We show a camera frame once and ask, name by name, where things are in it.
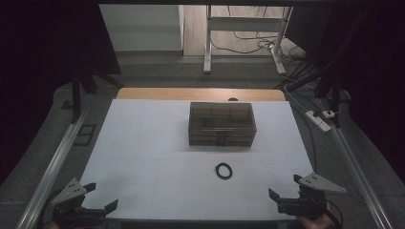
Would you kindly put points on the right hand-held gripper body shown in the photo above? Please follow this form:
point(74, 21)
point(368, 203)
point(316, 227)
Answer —
point(318, 183)

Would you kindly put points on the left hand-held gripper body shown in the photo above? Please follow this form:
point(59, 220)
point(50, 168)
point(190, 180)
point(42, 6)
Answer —
point(72, 191)

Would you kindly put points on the smoky transparent drawer box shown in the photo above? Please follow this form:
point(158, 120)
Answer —
point(221, 125)

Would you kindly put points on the person's right hand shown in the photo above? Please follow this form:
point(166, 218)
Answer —
point(315, 222)

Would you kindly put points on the person's left hand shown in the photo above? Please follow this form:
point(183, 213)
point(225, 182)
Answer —
point(51, 225)

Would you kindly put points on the white power strip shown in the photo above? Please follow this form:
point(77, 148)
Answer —
point(318, 121)

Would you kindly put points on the white table sheet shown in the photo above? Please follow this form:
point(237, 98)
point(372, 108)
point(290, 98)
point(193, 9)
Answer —
point(143, 143)

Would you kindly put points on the black metal stand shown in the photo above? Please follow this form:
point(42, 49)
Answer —
point(76, 95)
point(334, 86)

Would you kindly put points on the white cabinet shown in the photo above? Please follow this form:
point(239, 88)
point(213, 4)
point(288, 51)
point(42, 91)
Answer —
point(143, 28)

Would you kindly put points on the aluminium rail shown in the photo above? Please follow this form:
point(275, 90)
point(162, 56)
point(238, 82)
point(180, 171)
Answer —
point(361, 178)
point(51, 173)

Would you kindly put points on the dark floor socket frame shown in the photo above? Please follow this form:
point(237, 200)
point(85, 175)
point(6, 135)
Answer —
point(84, 135)

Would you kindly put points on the white desk frame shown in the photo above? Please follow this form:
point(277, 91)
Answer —
point(242, 24)

